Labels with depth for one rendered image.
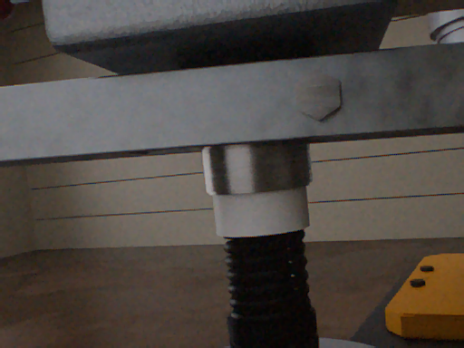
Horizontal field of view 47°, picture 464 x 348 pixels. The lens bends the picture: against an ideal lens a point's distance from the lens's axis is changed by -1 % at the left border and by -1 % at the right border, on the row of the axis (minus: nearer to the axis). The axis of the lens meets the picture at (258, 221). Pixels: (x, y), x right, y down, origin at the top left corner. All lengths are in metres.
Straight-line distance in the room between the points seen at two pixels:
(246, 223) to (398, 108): 0.12
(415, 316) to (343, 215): 5.77
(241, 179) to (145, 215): 7.56
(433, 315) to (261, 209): 0.54
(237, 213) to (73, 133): 0.12
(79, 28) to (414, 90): 0.19
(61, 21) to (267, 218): 0.17
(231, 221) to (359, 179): 6.16
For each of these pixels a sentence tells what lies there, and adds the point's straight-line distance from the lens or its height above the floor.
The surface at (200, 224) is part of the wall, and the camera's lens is 7.42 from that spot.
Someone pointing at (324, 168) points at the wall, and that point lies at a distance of 6.63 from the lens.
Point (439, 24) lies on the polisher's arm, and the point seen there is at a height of 1.23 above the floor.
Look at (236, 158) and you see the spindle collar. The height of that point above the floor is 1.04.
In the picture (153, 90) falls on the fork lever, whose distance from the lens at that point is 0.35.
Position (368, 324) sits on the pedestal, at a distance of 0.95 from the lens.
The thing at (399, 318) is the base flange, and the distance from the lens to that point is 0.88.
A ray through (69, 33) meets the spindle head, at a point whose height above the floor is 1.11.
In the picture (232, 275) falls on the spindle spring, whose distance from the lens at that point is 0.39.
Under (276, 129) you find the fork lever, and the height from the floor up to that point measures 1.05.
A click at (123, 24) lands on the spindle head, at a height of 1.11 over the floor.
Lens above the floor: 1.03
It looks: 6 degrees down
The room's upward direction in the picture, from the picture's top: 6 degrees counter-clockwise
